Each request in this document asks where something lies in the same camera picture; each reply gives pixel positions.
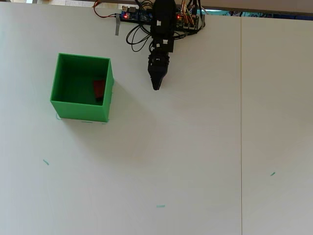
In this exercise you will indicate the grey tape strip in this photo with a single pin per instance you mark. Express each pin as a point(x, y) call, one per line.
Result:
point(117, 27)

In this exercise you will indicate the green square plastic bin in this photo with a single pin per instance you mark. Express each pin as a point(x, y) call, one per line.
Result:
point(80, 112)

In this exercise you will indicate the blue circuit board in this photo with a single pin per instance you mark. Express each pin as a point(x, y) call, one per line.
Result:
point(144, 16)

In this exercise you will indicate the black circuit board with connectors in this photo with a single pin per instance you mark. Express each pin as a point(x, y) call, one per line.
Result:
point(188, 23)

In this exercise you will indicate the teal patterned strip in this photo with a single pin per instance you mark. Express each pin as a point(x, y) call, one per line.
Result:
point(256, 14)

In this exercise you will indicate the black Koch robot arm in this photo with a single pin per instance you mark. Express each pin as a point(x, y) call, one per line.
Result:
point(163, 14)

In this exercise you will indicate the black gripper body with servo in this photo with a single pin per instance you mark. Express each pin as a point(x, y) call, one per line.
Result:
point(161, 57)

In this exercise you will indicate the red rectangular block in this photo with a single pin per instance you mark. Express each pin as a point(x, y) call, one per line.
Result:
point(99, 89)

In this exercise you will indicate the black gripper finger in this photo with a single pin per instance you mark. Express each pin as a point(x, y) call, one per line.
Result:
point(153, 76)
point(162, 75)

